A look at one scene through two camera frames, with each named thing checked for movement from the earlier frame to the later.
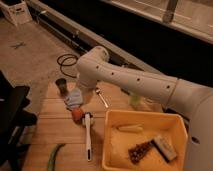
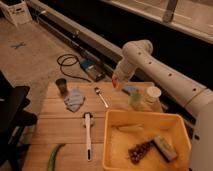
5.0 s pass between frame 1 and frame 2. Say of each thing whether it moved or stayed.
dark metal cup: stayed
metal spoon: stayed
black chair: stayed
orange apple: moved
